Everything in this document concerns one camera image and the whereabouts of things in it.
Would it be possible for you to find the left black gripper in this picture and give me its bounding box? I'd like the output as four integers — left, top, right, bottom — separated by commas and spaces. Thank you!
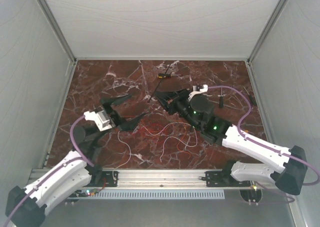
93, 94, 146, 143

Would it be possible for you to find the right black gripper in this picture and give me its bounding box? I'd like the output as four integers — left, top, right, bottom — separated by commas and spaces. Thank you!
152, 88, 200, 131

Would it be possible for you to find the red wire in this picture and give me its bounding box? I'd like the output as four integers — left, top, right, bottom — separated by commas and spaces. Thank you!
137, 116, 166, 138

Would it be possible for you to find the white wire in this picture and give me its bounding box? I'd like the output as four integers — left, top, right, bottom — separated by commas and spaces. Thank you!
113, 121, 198, 173

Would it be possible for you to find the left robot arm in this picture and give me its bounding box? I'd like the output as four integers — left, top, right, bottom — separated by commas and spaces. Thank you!
4, 94, 144, 227

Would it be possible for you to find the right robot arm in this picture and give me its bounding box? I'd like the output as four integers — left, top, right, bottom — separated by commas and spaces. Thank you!
154, 85, 308, 196

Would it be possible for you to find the yellow black screwdriver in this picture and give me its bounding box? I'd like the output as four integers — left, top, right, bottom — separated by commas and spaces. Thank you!
157, 73, 180, 79

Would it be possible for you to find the black screwdriver far right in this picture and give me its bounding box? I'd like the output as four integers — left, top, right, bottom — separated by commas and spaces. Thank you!
244, 87, 257, 106

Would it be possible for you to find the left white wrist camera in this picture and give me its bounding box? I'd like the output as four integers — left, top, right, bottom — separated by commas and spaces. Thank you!
83, 110, 115, 132

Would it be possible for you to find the black handle screwdriver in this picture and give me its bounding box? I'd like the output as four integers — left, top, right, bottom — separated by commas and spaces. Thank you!
219, 88, 224, 109

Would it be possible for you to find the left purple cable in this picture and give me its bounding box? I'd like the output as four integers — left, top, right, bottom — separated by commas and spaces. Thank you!
3, 115, 96, 227

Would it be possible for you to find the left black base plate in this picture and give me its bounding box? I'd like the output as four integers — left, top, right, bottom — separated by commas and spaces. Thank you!
88, 170, 119, 188

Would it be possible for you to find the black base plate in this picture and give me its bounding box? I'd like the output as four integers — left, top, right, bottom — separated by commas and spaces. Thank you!
88, 170, 119, 188
200, 171, 251, 188

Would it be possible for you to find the aluminium front rail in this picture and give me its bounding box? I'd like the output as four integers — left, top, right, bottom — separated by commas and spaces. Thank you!
27, 168, 298, 188

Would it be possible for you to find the slotted grey cable duct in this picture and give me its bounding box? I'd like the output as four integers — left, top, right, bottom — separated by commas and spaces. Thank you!
93, 189, 225, 200

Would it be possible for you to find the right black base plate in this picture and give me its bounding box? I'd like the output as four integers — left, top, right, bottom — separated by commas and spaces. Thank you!
200, 171, 251, 188

